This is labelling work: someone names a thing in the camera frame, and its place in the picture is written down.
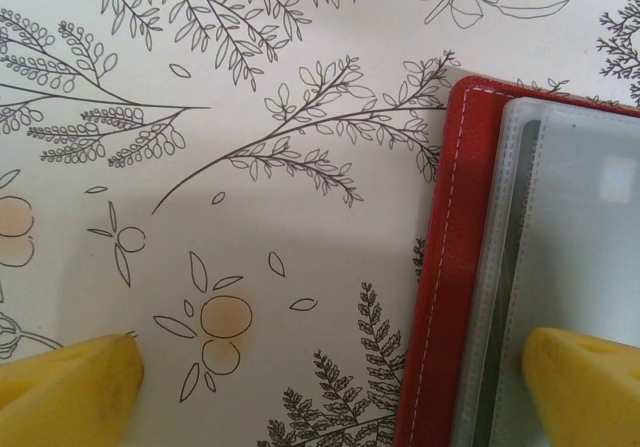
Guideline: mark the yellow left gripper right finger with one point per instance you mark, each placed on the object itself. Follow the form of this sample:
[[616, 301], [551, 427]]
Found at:
[[585, 402]]

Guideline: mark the floral patterned table cover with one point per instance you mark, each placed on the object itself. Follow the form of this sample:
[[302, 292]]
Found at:
[[200, 192]]

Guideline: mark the red square block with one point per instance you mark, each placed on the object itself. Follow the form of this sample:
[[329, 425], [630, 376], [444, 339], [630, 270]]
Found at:
[[465, 217]]

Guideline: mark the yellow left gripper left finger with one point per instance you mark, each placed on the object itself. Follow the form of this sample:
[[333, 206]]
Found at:
[[60, 402]]

